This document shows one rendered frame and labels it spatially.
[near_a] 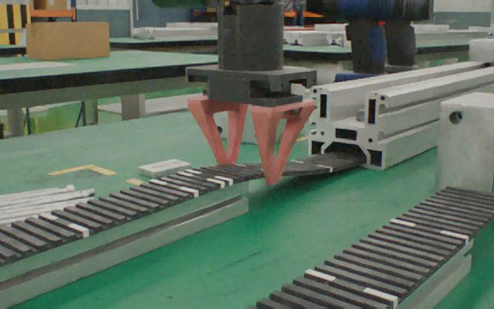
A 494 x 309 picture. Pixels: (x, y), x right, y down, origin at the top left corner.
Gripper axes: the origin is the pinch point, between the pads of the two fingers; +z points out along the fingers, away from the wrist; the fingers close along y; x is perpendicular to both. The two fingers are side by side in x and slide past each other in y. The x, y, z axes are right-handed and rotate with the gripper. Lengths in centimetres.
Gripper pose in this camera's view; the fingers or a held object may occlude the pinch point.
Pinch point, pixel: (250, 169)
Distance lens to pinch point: 52.0
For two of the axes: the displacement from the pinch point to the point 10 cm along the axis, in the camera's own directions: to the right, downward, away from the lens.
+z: 0.0, 9.7, 2.3
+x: -6.4, 1.7, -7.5
